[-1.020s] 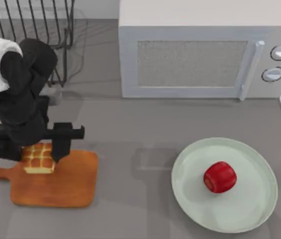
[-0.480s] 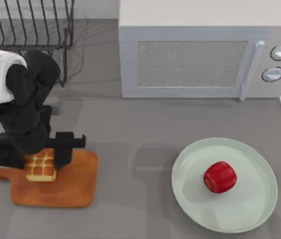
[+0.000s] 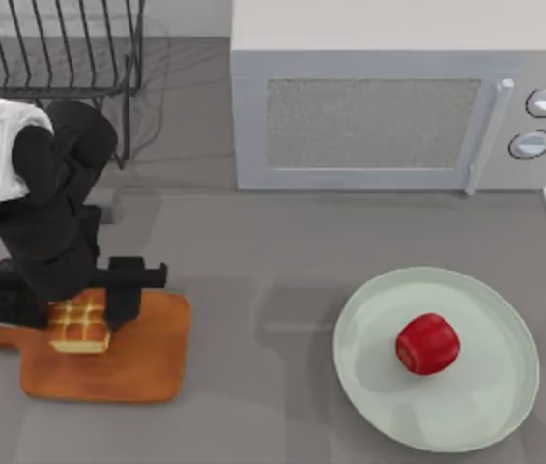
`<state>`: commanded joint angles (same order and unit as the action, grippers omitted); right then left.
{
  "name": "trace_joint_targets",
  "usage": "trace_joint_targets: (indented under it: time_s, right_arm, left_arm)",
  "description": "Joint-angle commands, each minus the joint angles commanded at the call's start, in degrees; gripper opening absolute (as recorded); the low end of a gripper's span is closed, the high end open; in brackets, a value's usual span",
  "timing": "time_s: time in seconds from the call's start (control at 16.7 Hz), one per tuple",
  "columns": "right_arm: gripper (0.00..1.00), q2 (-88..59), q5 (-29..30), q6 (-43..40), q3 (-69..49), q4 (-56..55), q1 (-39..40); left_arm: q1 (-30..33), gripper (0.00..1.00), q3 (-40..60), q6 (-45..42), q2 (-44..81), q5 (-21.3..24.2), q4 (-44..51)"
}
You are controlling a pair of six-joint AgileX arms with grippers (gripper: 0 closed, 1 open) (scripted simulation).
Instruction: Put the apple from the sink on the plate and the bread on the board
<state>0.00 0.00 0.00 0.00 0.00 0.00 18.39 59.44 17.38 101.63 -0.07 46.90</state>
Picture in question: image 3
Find golden bread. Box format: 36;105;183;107
46;296;112;355

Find wooden cutting board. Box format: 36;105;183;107
0;288;193;405

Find microwave oven door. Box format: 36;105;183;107
231;49;521;193

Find red apple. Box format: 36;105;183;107
394;312;462;378

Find pale microwave oven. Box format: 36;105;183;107
229;0;546;197

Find pale green plate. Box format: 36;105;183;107
331;266;542;441

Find small microwave knob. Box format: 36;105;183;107
507;129;546;160

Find black wire rack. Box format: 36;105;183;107
0;0;148;171

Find pale microwave door handle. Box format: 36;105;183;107
462;77;516;197

